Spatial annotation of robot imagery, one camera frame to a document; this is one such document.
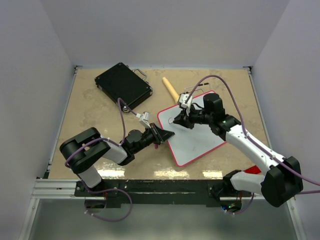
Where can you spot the wire whiteboard stand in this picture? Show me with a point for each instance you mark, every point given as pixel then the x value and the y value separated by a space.
pixel 199 88

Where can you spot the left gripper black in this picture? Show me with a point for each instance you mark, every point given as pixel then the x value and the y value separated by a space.
pixel 159 134

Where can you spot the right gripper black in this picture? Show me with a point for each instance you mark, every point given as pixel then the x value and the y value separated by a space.
pixel 184 119

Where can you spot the black hard case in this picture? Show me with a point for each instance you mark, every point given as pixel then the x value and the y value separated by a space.
pixel 130 85

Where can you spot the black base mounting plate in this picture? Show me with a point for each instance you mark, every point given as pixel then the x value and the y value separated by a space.
pixel 211 193

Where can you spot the red cylindrical eraser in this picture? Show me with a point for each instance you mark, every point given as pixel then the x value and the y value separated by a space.
pixel 253 170

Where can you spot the whiteboard with pink frame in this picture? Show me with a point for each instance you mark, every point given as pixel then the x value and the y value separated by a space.
pixel 187 145

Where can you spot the beige wooden handle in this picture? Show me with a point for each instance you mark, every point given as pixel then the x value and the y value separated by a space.
pixel 171 89

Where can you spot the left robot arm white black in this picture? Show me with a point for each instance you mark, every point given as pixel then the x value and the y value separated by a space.
pixel 82 151

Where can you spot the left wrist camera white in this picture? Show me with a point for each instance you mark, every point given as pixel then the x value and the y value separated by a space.
pixel 144 119

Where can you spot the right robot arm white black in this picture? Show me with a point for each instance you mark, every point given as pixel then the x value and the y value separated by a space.
pixel 278 181

